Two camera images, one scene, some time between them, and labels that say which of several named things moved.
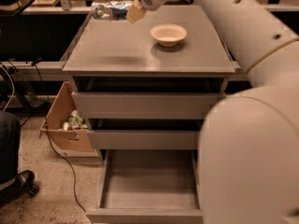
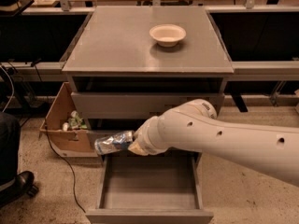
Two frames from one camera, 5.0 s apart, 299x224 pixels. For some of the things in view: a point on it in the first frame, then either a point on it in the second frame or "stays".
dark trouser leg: x=10 y=135 stays
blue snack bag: x=112 y=9 → x=114 y=142
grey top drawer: x=144 y=105 stays
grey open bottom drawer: x=149 y=187 stays
